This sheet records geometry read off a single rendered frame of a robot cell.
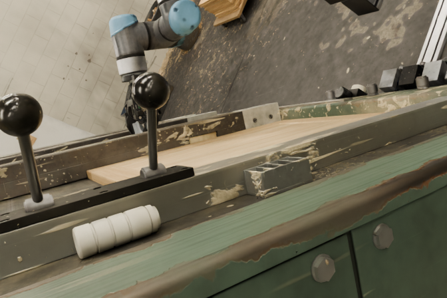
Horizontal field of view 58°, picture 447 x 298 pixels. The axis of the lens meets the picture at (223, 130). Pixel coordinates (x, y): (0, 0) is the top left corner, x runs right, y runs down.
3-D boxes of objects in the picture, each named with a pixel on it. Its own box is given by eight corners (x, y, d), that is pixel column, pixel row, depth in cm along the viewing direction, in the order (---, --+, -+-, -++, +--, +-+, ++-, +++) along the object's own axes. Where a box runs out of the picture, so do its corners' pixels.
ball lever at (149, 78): (175, 187, 45) (176, 77, 38) (144, 197, 43) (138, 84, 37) (162, 169, 48) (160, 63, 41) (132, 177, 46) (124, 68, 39)
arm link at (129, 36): (143, 11, 103) (110, 13, 99) (152, 53, 104) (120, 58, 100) (134, 18, 110) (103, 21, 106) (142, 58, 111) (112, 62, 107)
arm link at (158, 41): (193, 40, 106) (155, 44, 101) (177, 49, 116) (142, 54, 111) (187, 10, 106) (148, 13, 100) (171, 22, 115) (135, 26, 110)
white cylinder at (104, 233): (82, 263, 36) (164, 233, 39) (74, 231, 35) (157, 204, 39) (76, 255, 38) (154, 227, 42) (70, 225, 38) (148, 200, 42)
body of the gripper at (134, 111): (136, 122, 101) (125, 74, 99) (126, 123, 108) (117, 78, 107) (163, 116, 104) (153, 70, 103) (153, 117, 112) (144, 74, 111)
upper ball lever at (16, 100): (65, 221, 40) (42, 100, 33) (23, 234, 38) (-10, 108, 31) (57, 198, 42) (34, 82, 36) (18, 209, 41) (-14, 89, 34)
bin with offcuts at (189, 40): (207, 18, 531) (163, -8, 503) (191, 53, 525) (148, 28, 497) (192, 25, 577) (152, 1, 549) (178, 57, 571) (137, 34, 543)
